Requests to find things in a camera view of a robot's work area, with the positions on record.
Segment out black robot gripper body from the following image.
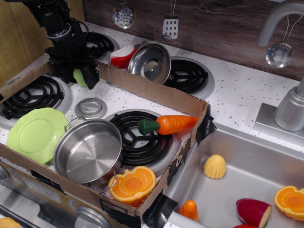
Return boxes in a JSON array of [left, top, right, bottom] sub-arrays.
[[46, 28, 97, 71]]

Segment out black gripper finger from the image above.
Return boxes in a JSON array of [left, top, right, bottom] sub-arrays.
[[81, 63, 100, 90], [51, 62, 76, 84]]

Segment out light green toy broccoli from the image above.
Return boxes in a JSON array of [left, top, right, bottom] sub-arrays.
[[73, 68, 87, 87]]

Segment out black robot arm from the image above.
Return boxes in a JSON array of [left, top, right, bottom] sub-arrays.
[[21, 0, 99, 89]]

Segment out stainless steel pot lid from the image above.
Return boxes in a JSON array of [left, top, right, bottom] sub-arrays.
[[128, 43, 171, 85]]

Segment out black rear left burner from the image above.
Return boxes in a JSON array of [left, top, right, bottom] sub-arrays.
[[85, 32, 120, 64]]

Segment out black burner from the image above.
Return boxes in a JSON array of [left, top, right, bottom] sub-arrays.
[[85, 32, 120, 64], [106, 109, 181, 177], [164, 57, 215, 100], [0, 75, 72, 130]]

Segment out black front left burner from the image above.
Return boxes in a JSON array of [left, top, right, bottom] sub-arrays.
[[0, 75, 72, 130]]

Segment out silver stove centre knob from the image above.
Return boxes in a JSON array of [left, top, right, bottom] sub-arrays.
[[75, 98, 107, 119]]

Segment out red white toy radish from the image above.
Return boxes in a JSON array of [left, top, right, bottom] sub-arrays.
[[110, 45, 137, 69]]

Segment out hanging silver skimmer spoon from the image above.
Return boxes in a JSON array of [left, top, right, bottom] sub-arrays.
[[112, 0, 136, 29]]

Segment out light green plastic plate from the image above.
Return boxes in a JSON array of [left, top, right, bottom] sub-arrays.
[[6, 107, 68, 164]]

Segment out orange toy carrot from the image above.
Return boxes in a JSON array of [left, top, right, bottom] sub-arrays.
[[138, 115, 200, 135]]

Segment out hanging silver spatula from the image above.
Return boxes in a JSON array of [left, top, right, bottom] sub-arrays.
[[161, 0, 179, 40]]

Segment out black rear right burner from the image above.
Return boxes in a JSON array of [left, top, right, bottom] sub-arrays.
[[164, 57, 215, 100]]

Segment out black front right burner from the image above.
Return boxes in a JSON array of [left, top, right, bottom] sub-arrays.
[[106, 109, 181, 177]]

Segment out brown cardboard fence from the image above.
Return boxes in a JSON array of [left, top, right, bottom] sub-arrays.
[[0, 63, 215, 228]]

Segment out orange toy pumpkin half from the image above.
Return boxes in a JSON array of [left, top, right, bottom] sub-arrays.
[[108, 166, 157, 205], [274, 185, 304, 221]]

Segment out silver oven knob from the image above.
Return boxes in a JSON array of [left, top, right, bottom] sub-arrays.
[[74, 206, 112, 228]]

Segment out yellow toy corn piece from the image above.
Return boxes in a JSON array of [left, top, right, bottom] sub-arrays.
[[203, 155, 226, 179]]

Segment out yellow toy piece corner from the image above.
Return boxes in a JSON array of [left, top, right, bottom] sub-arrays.
[[0, 217, 21, 228]]

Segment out small orange toy bottle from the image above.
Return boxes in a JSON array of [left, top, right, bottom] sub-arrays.
[[179, 199, 199, 222]]

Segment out hanging silver ladle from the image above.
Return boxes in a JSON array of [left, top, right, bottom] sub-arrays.
[[266, 16, 303, 68]]

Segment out silver kitchen faucet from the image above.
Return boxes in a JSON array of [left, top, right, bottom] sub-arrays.
[[253, 0, 304, 147]]

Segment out purple toy sweet potato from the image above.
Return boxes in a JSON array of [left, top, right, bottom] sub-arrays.
[[236, 198, 272, 228]]

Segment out red toy piece bottom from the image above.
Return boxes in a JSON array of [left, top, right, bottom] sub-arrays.
[[233, 224, 257, 228]]

